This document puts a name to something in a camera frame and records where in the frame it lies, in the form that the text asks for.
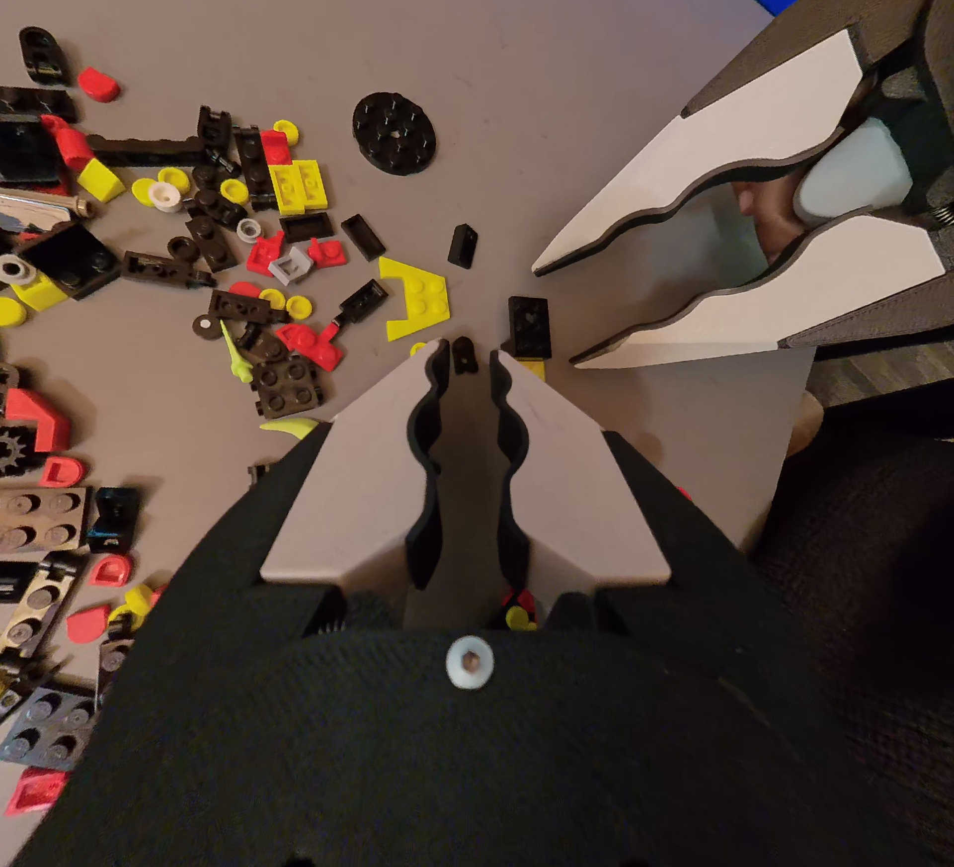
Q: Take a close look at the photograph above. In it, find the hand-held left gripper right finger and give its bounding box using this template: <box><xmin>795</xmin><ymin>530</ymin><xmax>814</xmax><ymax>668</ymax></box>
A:
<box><xmin>488</xmin><ymin>349</ymin><xmax>673</xmax><ymax>622</ymax></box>

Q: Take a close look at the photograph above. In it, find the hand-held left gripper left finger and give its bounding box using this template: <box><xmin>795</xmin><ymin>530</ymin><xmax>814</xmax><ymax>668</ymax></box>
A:
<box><xmin>259</xmin><ymin>338</ymin><xmax>453</xmax><ymax>631</ymax></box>

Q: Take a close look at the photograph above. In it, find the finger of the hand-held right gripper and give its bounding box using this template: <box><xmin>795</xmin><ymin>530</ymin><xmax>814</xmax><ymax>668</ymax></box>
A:
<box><xmin>531</xmin><ymin>28</ymin><xmax>869</xmax><ymax>279</ymax></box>
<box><xmin>570</xmin><ymin>213</ymin><xmax>949</xmax><ymax>370</ymax></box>

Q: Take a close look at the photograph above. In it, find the partly built lego model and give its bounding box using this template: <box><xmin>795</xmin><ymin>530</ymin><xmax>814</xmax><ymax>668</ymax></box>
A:
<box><xmin>488</xmin><ymin>586</ymin><xmax>539</xmax><ymax>633</ymax></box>

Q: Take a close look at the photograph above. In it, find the small dark studded lego plate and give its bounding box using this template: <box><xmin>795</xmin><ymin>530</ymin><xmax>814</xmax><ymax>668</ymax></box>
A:
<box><xmin>339</xmin><ymin>279</ymin><xmax>390</xmax><ymax>324</ymax></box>

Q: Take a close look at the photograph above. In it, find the yellow wedge lego plate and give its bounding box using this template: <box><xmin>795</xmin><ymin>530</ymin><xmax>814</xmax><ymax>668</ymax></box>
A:
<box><xmin>378</xmin><ymin>256</ymin><xmax>451</xmax><ymax>342</ymax></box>

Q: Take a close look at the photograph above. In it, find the small dark flat lego tile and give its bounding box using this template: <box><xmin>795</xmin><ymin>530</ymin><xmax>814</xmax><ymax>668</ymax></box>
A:
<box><xmin>341</xmin><ymin>213</ymin><xmax>386</xmax><ymax>261</ymax></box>

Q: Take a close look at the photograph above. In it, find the pile of loose lego pieces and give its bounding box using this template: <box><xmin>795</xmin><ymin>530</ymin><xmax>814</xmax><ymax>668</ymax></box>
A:
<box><xmin>0</xmin><ymin>24</ymin><xmax>351</xmax><ymax>819</ymax></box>

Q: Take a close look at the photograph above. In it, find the dark round lego plate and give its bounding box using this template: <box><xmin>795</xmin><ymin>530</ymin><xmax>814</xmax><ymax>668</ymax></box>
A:
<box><xmin>352</xmin><ymin>91</ymin><xmax>438</xmax><ymax>176</ymax></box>

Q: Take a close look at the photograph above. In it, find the person's right hand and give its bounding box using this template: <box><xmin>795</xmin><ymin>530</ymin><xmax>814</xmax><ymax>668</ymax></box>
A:
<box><xmin>734</xmin><ymin>173</ymin><xmax>807</xmax><ymax>265</ymax></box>

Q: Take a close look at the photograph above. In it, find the person's dark knit clothing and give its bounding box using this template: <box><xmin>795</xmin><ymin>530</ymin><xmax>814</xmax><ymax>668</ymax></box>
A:
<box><xmin>745</xmin><ymin>330</ymin><xmax>954</xmax><ymax>867</ymax></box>

